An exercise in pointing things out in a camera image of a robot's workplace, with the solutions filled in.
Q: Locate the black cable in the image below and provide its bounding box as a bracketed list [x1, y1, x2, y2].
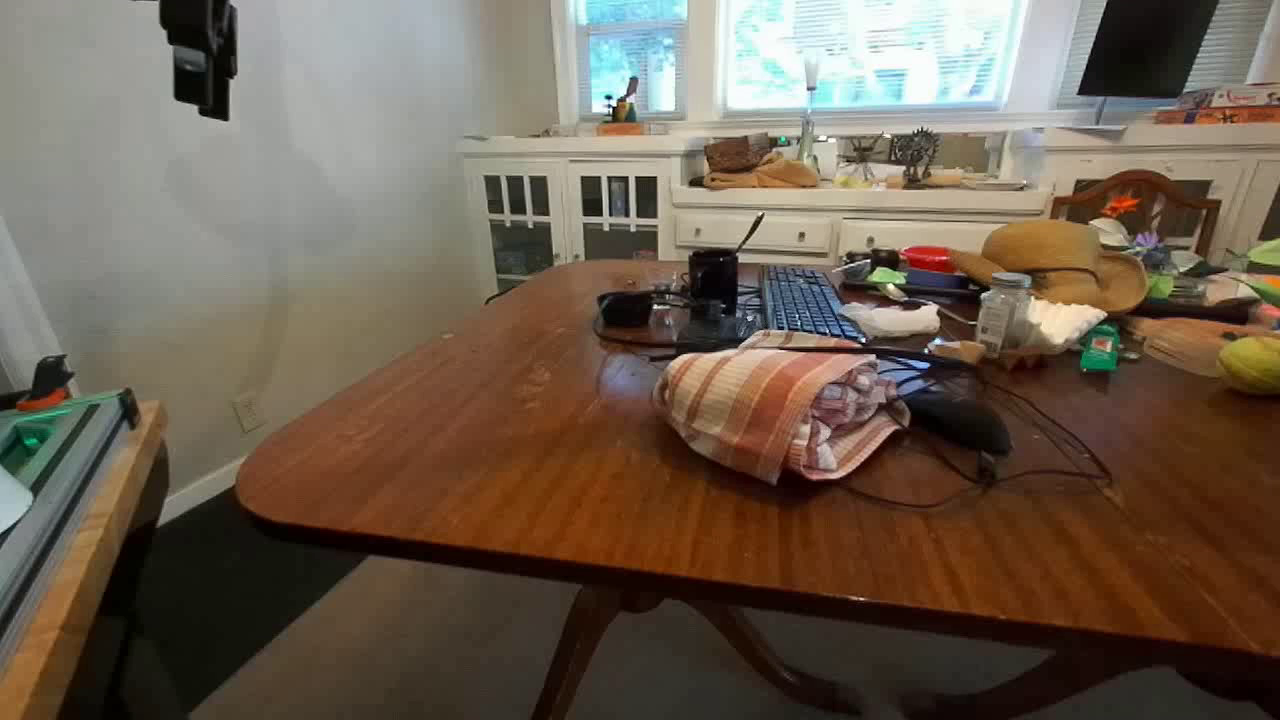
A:
[841, 361, 1122, 514]

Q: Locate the black round speaker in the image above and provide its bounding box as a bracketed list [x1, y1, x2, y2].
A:
[909, 394, 1013, 457]

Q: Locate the black measuring cup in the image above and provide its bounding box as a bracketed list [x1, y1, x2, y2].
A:
[598, 292, 652, 330]

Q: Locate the black mug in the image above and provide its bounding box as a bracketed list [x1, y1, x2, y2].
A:
[687, 247, 740, 311]

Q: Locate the striped folded cloth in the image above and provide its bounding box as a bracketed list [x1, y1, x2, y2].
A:
[658, 344, 913, 485]

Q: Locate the black computer keyboard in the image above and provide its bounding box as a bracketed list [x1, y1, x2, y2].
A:
[760, 267, 864, 339]

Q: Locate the white cabinet sideboard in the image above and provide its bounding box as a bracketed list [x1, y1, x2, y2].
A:
[459, 125, 1280, 292]

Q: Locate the red bowl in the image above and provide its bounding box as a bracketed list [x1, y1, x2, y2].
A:
[901, 244, 955, 272]

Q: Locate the clear glass jar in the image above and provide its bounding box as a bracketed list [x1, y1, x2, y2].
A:
[975, 272, 1031, 354]

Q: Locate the straw hat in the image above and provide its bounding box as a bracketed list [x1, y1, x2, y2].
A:
[951, 221, 1148, 318]

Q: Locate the yellow green fruit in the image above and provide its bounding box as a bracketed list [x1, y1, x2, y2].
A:
[1219, 338, 1280, 396]

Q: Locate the black wall-mounted camera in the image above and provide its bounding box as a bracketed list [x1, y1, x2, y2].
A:
[159, 0, 235, 119]

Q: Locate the green metal rail device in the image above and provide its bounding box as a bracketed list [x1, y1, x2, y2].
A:
[0, 389, 135, 634]

